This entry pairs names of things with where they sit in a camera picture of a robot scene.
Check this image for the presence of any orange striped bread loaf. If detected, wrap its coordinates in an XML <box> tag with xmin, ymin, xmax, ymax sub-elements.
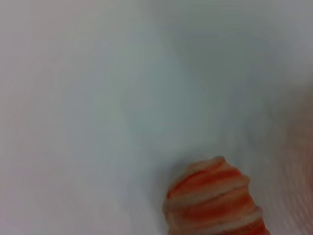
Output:
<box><xmin>162</xmin><ymin>156</ymin><xmax>271</xmax><ymax>235</ymax></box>

